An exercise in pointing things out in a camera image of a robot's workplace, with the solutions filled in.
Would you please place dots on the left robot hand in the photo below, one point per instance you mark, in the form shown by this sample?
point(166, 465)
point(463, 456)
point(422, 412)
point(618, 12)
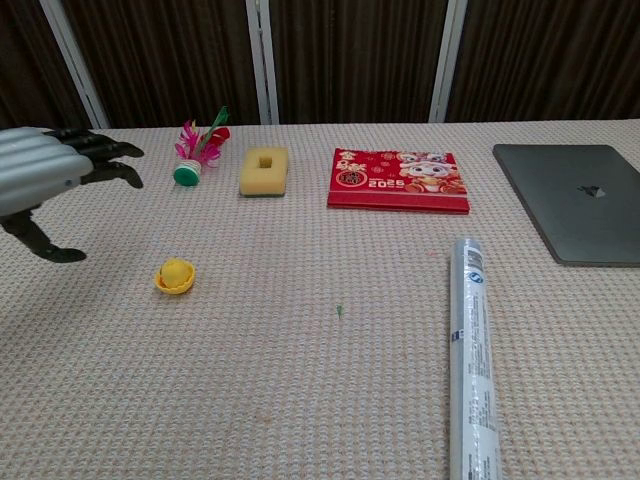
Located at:
point(35, 170)

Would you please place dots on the yellow round cap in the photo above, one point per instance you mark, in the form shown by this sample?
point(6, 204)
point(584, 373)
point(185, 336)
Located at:
point(172, 287)

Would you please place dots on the feather shuttlecock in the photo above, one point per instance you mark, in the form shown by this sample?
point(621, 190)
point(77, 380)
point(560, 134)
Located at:
point(200, 150)

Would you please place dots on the yellow sponge with hole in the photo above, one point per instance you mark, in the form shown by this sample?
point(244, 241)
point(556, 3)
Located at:
point(264, 171)

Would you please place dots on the beige woven tablecloth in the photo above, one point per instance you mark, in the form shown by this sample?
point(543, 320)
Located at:
point(320, 325)

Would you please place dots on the small green scrap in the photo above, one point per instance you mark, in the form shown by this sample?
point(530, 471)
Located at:
point(340, 312)

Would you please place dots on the red 2026 desk calendar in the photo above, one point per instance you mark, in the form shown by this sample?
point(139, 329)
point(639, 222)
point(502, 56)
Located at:
point(397, 180)

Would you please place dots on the clear plastic film roll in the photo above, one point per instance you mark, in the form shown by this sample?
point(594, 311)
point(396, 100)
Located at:
point(472, 365)

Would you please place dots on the grey laptop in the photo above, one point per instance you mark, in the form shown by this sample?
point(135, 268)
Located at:
point(575, 200)

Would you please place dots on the white metal frame post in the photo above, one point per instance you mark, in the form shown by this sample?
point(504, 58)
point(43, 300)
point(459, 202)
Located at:
point(262, 60)
point(447, 60)
point(75, 60)

